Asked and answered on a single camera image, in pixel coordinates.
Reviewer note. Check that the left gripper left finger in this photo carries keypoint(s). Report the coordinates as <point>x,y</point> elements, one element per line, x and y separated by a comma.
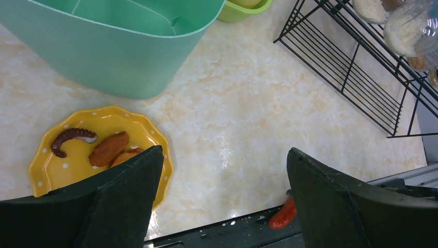
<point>110,209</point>

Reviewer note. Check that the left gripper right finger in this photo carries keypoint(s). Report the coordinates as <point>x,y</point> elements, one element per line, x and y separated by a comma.
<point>337,210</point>

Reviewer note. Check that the red chili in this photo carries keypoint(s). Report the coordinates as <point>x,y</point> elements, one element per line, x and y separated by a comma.
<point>284,216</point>

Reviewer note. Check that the yellow scalloped plate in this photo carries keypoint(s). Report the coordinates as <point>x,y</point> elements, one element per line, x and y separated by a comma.
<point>47,172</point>

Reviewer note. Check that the teal trash bin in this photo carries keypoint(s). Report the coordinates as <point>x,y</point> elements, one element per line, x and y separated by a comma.
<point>130,49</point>

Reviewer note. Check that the glass jar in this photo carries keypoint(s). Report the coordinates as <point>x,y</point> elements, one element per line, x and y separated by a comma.
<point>411,30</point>
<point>371,11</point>

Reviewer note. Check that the black lid spice jar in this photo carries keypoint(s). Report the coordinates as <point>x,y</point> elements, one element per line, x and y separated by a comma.
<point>432,77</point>

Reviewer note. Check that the pink lid spice jar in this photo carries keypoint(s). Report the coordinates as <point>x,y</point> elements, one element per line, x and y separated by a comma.
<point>423,63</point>

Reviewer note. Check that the orange chicken wing piece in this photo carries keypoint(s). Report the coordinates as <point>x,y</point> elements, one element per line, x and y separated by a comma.
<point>126,155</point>

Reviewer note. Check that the brown nugget food piece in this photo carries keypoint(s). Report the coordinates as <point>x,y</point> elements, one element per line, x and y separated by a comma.
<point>109,149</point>

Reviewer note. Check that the dark octopus tentacle piece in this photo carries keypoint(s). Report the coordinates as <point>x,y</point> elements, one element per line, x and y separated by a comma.
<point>69,134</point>

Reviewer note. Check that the green plastic basin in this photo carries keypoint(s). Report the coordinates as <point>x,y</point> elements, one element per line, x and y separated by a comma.
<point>233,13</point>

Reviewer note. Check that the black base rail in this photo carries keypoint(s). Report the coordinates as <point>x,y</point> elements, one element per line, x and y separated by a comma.
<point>252,230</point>

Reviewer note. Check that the black wire rack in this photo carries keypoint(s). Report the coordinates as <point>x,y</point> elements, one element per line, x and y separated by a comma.
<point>351,56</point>

